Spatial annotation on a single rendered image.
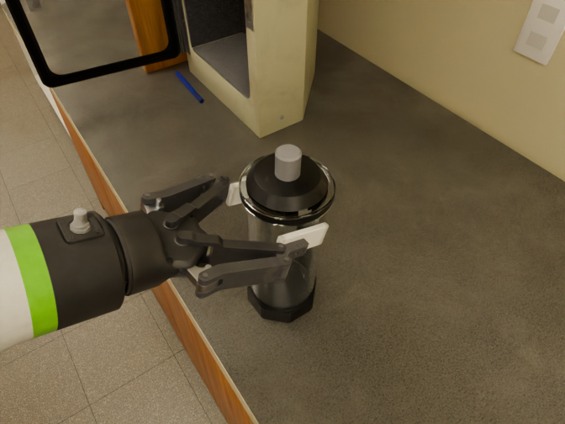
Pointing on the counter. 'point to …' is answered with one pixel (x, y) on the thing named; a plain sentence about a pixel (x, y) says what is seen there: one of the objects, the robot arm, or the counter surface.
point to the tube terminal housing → (271, 66)
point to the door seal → (97, 70)
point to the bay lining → (213, 19)
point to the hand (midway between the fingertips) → (282, 212)
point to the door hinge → (182, 26)
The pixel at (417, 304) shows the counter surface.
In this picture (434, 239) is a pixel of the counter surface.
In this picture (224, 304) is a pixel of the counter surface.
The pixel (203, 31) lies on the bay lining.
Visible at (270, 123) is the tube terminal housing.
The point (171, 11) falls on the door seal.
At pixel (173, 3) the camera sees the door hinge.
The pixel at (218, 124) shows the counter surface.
